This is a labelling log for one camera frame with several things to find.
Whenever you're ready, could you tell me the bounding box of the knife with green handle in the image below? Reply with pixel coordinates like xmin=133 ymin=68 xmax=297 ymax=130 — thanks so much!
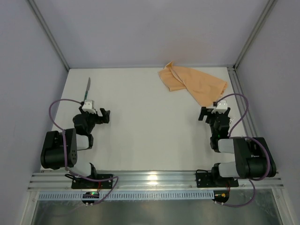
xmin=83 ymin=77 xmax=91 ymax=101

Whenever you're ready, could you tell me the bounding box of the left small controller board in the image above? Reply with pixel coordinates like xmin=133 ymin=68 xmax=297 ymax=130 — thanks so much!
xmin=81 ymin=191 xmax=99 ymax=205

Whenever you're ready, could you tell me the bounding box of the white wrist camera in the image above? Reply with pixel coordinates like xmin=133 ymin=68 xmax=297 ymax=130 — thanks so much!
xmin=212 ymin=100 xmax=228 ymax=113
xmin=82 ymin=99 xmax=96 ymax=114

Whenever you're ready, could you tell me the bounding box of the aluminium rail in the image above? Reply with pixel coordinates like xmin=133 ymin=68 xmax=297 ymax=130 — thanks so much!
xmin=27 ymin=170 xmax=284 ymax=190
xmin=227 ymin=67 xmax=258 ymax=137

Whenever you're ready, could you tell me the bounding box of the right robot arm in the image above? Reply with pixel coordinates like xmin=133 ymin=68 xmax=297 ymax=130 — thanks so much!
xmin=196 ymin=106 xmax=277 ymax=187

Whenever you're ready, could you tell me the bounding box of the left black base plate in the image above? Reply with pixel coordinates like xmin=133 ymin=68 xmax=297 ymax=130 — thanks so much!
xmin=69 ymin=173 xmax=113 ymax=189

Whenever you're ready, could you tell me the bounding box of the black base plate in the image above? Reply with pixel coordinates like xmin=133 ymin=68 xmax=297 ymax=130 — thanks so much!
xmin=69 ymin=173 xmax=113 ymax=189
xmin=195 ymin=170 xmax=239 ymax=188

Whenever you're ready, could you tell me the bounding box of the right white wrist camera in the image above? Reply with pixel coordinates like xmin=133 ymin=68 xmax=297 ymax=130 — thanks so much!
xmin=212 ymin=100 xmax=228 ymax=113

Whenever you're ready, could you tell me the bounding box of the aluminium front rail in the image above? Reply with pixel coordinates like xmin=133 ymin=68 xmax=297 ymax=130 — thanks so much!
xmin=27 ymin=170 xmax=284 ymax=190

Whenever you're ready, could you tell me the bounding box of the slotted grey cable duct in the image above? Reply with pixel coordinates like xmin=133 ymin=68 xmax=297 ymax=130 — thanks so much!
xmin=38 ymin=190 xmax=214 ymax=201

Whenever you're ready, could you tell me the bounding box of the right small connector board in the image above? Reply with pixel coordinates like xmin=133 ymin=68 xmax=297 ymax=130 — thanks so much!
xmin=212 ymin=190 xmax=230 ymax=205

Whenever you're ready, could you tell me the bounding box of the left aluminium frame post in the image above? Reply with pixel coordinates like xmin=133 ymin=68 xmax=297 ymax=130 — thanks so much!
xmin=26 ymin=0 xmax=70 ymax=71

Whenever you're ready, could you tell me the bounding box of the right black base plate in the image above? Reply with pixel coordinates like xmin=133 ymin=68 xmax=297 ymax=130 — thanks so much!
xmin=195 ymin=170 xmax=239 ymax=188

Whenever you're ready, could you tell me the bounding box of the aluminium frame post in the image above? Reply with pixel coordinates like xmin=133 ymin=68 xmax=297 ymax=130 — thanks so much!
xmin=233 ymin=0 xmax=278 ymax=71
xmin=26 ymin=0 xmax=70 ymax=71

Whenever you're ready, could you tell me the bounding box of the right aluminium frame post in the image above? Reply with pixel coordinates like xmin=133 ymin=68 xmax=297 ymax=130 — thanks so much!
xmin=233 ymin=0 xmax=278 ymax=71

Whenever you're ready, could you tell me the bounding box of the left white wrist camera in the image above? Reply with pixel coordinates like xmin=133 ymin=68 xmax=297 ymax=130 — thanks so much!
xmin=82 ymin=99 xmax=96 ymax=114

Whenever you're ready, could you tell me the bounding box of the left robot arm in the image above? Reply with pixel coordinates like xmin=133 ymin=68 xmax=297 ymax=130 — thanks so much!
xmin=40 ymin=108 xmax=110 ymax=181

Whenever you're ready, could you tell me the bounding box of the right side aluminium rail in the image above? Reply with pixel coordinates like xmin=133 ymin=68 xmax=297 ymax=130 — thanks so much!
xmin=227 ymin=67 xmax=258 ymax=137

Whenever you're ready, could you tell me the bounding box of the orange cloth napkin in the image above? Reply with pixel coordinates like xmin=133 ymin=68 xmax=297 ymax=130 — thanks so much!
xmin=158 ymin=61 xmax=228 ymax=107

